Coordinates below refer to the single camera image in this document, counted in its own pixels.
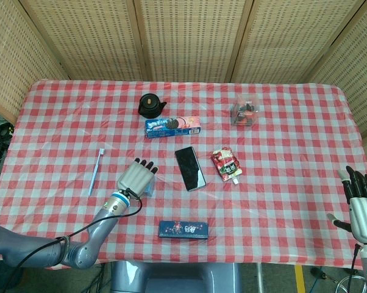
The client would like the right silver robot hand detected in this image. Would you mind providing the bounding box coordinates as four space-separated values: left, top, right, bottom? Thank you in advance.
327 165 367 245

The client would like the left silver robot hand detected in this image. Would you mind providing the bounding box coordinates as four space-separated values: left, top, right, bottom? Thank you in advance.
115 157 159 201

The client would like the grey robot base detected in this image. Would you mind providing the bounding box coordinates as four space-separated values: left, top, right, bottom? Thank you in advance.
110 261 242 293

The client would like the blue cookie box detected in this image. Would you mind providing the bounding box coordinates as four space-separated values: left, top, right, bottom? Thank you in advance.
144 116 202 140

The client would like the red white checkered tablecloth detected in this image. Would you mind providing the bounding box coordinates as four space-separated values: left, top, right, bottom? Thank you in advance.
0 79 367 270

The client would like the clear plastic container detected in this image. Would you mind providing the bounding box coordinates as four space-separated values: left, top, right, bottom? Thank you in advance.
230 93 258 126

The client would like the light blue toothbrush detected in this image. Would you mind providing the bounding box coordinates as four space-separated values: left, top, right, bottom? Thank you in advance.
88 148 105 197

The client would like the black smartphone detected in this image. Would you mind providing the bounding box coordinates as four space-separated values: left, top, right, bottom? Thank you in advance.
174 146 207 192

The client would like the dark blue pencil case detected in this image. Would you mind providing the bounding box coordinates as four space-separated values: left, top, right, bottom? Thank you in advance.
158 220 210 240

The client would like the black teapot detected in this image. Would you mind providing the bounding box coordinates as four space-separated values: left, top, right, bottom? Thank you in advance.
137 93 168 119

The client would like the red drink pouch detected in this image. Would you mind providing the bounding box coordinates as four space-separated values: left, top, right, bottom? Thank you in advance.
210 147 244 185

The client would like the metal table leg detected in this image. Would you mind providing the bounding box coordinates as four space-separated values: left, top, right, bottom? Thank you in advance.
255 263 263 293

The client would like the woven folding screen panel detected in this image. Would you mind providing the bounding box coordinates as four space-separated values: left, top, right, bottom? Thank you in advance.
305 0 367 138
226 0 367 84
133 0 254 83
18 0 144 82
0 0 70 123

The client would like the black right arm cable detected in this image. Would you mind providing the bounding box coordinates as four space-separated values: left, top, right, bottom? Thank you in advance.
347 243 362 293

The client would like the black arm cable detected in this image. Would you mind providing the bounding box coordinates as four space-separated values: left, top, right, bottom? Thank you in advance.
347 243 362 293
2 188 143 292

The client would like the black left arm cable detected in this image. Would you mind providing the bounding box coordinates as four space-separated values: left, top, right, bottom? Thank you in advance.
2 188 143 292

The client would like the black floor cable bundle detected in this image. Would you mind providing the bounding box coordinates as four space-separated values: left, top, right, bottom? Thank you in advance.
0 106 15 167

